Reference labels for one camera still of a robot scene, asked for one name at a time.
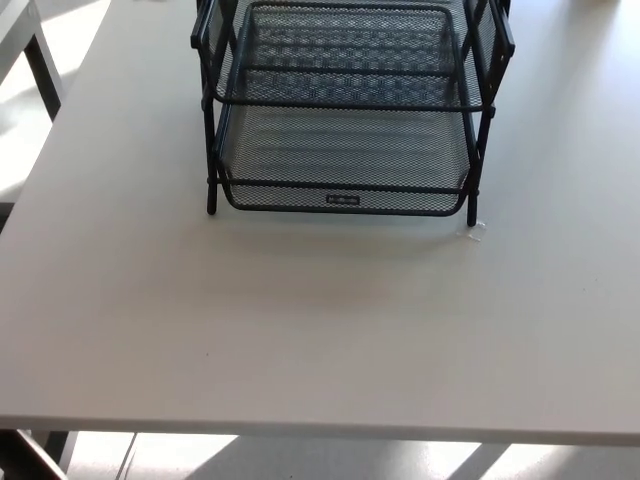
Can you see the grey desk leg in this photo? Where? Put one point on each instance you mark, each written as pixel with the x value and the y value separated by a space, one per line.
pixel 57 445

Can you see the black mesh tray with label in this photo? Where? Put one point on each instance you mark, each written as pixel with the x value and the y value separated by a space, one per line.
pixel 350 150

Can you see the clear tape piece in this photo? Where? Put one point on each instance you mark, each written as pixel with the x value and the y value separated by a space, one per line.
pixel 475 232

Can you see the small black mesh tray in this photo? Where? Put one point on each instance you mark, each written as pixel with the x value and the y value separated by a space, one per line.
pixel 350 35

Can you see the dark red chair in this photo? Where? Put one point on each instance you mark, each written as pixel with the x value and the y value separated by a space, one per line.
pixel 30 460

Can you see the white side table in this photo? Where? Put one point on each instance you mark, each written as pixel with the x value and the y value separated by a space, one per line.
pixel 15 40

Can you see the black metal organizer frame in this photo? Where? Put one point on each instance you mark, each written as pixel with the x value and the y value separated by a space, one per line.
pixel 212 197

